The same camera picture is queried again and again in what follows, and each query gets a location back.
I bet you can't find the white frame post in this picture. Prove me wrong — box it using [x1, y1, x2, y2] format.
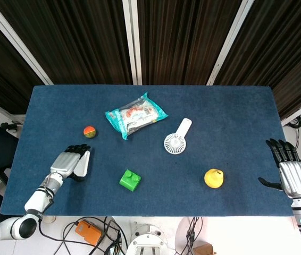
[122, 0, 143, 86]
[206, 0, 255, 86]
[0, 4, 54, 86]

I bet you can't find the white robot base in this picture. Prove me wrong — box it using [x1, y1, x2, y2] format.
[126, 233, 175, 255]

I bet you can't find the green toy building block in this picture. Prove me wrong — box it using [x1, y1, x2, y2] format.
[119, 169, 142, 193]

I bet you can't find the orange handheld device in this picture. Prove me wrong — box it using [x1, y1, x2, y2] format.
[74, 219, 103, 247]

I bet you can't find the brown cardboard box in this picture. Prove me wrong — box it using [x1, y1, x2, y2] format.
[193, 243, 216, 255]

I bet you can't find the black cable bundle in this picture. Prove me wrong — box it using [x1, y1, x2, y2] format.
[183, 216, 203, 255]

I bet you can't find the white handheld fan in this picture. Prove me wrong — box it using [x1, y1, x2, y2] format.
[163, 118, 193, 155]

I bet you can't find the blue felt table cloth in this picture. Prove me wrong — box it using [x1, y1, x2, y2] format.
[0, 84, 298, 218]

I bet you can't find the teal snack bag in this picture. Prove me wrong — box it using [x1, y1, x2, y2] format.
[105, 91, 169, 141]

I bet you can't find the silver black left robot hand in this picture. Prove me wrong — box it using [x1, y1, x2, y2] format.
[49, 144, 92, 182]

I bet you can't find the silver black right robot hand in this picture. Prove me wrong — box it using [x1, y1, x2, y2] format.
[258, 138, 301, 199]

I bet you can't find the orange green ball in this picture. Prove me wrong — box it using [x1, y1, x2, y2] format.
[83, 126, 97, 139]

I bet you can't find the black pleated curtain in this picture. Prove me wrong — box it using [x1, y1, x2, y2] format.
[0, 7, 45, 115]
[0, 0, 135, 86]
[213, 0, 301, 120]
[136, 0, 244, 86]

